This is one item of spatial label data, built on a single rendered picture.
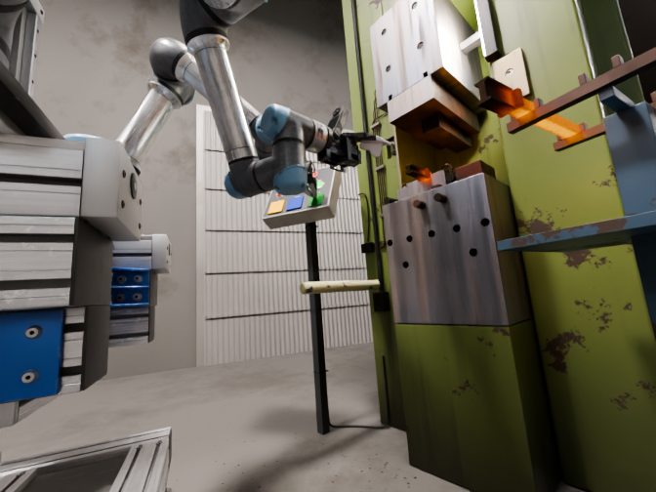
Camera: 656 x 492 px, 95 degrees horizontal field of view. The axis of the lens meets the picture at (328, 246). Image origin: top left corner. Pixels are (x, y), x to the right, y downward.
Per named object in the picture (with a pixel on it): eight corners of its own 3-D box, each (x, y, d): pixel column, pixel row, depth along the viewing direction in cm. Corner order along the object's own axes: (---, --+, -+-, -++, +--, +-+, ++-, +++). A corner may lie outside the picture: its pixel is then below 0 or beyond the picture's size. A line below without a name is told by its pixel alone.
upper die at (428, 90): (433, 97, 110) (430, 74, 111) (389, 123, 124) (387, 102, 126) (480, 133, 138) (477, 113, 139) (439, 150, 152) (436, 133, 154)
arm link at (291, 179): (277, 202, 75) (275, 160, 76) (315, 191, 69) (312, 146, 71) (254, 193, 68) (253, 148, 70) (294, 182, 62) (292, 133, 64)
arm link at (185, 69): (160, 10, 88) (290, 121, 93) (168, 40, 99) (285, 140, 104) (129, 30, 85) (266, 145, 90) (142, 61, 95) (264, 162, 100)
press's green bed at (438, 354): (541, 521, 74) (509, 326, 82) (409, 465, 102) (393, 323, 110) (582, 437, 112) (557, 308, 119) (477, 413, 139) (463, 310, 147)
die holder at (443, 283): (509, 325, 82) (483, 172, 89) (393, 323, 110) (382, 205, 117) (557, 308, 119) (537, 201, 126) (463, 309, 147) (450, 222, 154)
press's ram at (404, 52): (467, 51, 101) (450, -48, 108) (377, 107, 129) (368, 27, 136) (510, 98, 129) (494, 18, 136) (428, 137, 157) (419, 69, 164)
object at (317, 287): (307, 295, 108) (306, 280, 109) (298, 296, 112) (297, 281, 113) (383, 290, 138) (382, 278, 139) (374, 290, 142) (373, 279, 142)
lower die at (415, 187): (446, 189, 104) (443, 167, 105) (398, 205, 118) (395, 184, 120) (493, 207, 132) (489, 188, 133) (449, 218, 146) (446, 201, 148)
